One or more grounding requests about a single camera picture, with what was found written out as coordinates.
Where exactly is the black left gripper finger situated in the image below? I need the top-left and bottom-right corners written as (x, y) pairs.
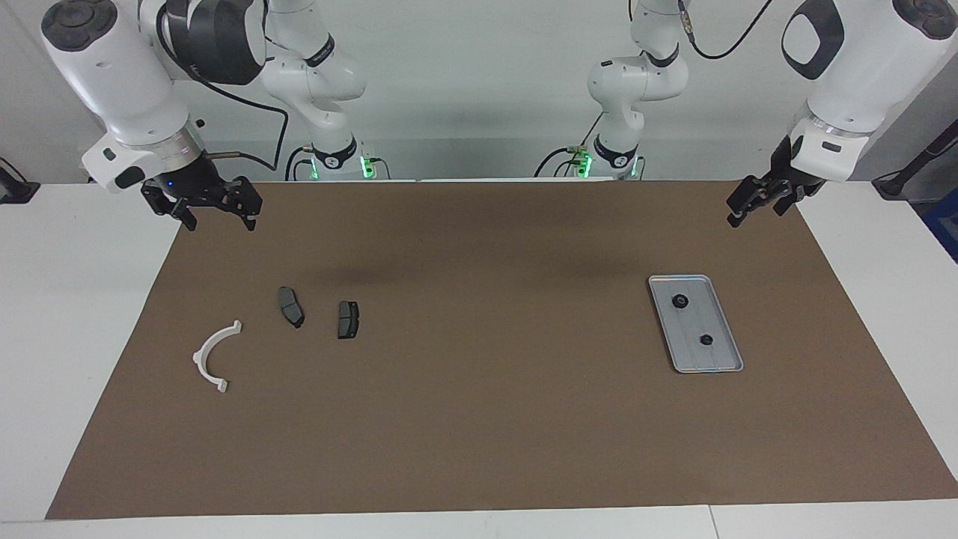
top-left (774, 187), bottom-right (808, 219)
top-left (725, 180), bottom-right (766, 230)

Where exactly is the silver metal tray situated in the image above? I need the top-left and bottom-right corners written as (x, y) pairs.
top-left (647, 274), bottom-right (745, 374)

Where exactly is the curved dark brake pad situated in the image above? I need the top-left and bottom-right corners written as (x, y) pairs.
top-left (278, 286), bottom-right (306, 329)

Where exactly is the black stand with pole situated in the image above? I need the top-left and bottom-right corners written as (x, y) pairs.
top-left (872, 121), bottom-right (958, 200)

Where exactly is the blue bin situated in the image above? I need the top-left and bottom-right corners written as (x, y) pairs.
top-left (922, 187), bottom-right (958, 264)

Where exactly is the brown table mat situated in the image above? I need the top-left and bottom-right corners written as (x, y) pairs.
top-left (45, 180), bottom-right (958, 520)

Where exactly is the black base cable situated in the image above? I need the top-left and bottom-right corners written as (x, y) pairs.
top-left (534, 112), bottom-right (605, 179)
top-left (284, 146), bottom-right (315, 182)

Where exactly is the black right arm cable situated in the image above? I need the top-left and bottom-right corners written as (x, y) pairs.
top-left (153, 0), bottom-right (290, 171)

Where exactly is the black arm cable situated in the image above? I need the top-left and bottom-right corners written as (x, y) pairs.
top-left (677, 0), bottom-right (775, 60)
top-left (153, 0), bottom-right (290, 171)

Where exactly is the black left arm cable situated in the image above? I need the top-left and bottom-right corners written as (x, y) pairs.
top-left (677, 0), bottom-right (775, 60)

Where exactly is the white semicircular bracket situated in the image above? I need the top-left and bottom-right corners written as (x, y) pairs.
top-left (192, 320), bottom-right (244, 394)

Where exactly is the black clamp mount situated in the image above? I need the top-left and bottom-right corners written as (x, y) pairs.
top-left (0, 157), bottom-right (40, 204)

